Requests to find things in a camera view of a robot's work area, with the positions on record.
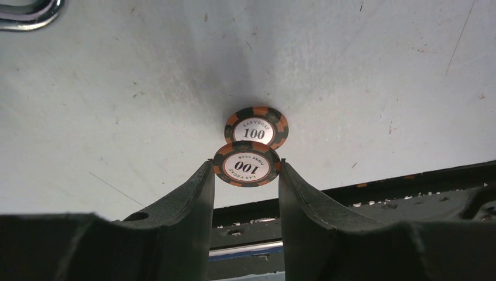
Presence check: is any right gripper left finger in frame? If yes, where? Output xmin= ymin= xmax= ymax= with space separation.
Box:
xmin=1 ymin=160 xmax=215 ymax=280

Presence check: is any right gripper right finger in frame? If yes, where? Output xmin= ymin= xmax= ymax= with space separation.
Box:
xmin=278 ymin=162 xmax=495 ymax=280

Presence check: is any brown 100 poker chip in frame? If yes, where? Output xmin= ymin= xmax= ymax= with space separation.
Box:
xmin=213 ymin=140 xmax=281 ymax=188
xmin=224 ymin=107 xmax=289 ymax=150

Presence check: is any black aluminium poker case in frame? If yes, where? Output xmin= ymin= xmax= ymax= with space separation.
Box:
xmin=1 ymin=0 xmax=68 ymax=32

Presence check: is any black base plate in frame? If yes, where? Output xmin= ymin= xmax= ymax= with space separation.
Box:
xmin=208 ymin=161 xmax=495 ymax=280

